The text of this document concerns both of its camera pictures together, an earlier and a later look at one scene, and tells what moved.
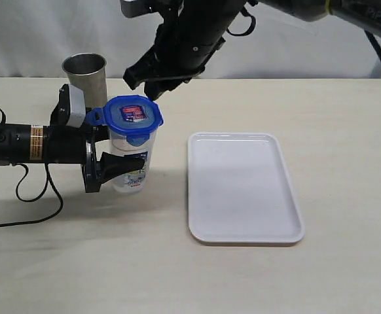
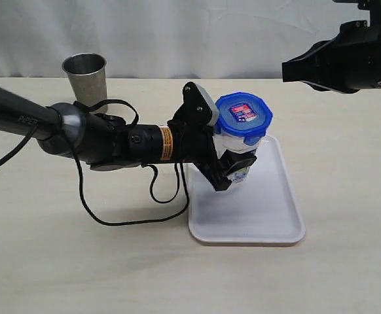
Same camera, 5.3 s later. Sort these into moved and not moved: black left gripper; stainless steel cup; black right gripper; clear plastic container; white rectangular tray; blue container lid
Moved: black left gripper; black right gripper; blue container lid; clear plastic container
Not moved: stainless steel cup; white rectangular tray
